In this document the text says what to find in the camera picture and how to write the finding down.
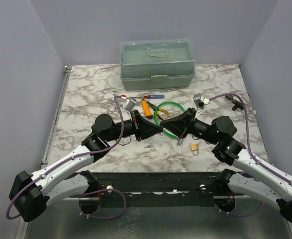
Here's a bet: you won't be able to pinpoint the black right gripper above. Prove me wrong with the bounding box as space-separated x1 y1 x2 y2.
160 108 219 145

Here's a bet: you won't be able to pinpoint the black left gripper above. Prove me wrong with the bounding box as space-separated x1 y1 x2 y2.
105 110 163 142

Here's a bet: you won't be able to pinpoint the green cable lock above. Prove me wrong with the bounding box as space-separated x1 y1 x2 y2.
153 101 188 146

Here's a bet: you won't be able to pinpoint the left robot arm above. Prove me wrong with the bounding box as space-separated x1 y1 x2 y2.
6 110 163 222

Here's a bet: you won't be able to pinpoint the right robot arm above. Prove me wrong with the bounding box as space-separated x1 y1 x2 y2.
160 108 292 223

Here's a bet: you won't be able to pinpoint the orange utility knife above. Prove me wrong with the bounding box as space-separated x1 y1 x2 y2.
141 99 153 119

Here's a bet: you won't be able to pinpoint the brass padlock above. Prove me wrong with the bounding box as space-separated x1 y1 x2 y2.
191 144 199 155

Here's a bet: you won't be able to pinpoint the blue red screwdriver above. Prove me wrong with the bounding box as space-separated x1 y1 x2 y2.
133 94 165 99

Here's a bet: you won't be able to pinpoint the black small tool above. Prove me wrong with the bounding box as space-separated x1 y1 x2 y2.
225 95 244 111

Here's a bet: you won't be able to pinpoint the green plastic toolbox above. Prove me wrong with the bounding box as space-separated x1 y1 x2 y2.
120 39 196 91

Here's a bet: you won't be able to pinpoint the yellow handled pliers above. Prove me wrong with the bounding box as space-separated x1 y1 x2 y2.
147 101 171 120

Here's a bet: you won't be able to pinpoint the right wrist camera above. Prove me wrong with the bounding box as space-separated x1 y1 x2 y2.
193 93 205 109

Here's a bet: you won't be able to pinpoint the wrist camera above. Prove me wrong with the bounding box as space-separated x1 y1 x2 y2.
123 97 137 112
193 93 205 109

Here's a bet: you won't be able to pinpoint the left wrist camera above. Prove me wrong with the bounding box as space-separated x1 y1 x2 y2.
123 97 137 112

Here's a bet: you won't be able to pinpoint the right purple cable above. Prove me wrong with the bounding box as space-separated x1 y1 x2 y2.
205 92 292 217

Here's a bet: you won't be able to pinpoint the purple cable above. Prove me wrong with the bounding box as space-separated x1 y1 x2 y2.
205 92 292 217
6 94 127 220

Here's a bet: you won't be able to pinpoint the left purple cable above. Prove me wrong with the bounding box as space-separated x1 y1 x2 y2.
6 94 127 220

